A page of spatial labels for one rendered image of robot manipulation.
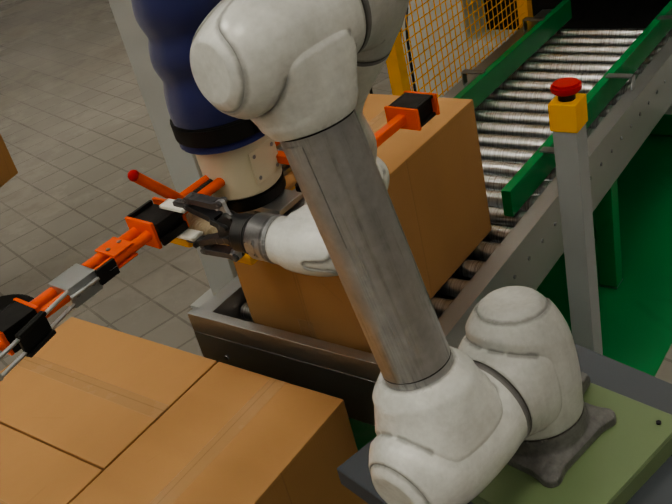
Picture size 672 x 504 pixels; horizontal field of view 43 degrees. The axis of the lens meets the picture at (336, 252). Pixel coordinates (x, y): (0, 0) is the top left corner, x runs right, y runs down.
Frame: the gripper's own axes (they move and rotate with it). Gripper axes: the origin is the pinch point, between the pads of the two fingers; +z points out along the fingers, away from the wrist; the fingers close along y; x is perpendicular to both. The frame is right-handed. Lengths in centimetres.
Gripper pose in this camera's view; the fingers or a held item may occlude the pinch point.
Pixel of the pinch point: (179, 219)
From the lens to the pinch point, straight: 174.4
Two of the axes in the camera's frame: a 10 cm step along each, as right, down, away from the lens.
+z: -8.1, -1.6, 5.7
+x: 5.5, -5.4, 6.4
